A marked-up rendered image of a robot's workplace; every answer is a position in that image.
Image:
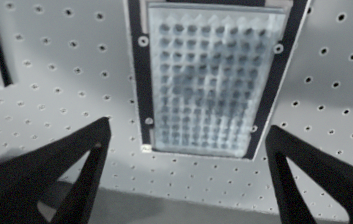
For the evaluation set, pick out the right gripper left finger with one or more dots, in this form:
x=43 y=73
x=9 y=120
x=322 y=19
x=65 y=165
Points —
x=25 y=178

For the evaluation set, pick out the clear well plate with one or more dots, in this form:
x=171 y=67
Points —
x=196 y=93

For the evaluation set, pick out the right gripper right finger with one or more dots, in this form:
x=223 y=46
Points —
x=333 y=175

